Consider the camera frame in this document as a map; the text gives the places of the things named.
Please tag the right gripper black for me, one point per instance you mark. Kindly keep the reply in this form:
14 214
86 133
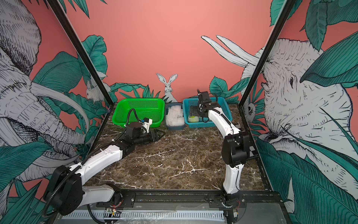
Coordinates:
196 111

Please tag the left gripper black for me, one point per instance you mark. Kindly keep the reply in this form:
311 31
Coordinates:
157 136

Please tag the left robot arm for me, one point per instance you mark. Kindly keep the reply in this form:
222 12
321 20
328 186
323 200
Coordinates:
66 192

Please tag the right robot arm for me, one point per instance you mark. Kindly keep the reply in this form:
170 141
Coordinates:
235 148

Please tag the grey bin of foam nets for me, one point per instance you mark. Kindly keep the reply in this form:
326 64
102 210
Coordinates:
174 116

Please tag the green plastic basket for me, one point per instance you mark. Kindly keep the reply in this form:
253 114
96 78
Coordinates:
152 108

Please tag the checkerboard calibration board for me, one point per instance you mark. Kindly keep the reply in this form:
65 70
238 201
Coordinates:
252 150

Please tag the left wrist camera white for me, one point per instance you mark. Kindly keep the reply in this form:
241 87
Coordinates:
146 122

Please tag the black front frame rail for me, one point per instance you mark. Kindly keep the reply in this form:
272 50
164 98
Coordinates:
214 198

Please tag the white slotted cable duct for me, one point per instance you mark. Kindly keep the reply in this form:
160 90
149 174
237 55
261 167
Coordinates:
169 215

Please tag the black frame post left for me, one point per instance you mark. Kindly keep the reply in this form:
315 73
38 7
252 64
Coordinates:
68 28

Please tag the black frame post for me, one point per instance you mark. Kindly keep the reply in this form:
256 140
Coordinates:
68 28
288 6

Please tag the black frame post right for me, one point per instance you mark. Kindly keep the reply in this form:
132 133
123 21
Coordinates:
288 6

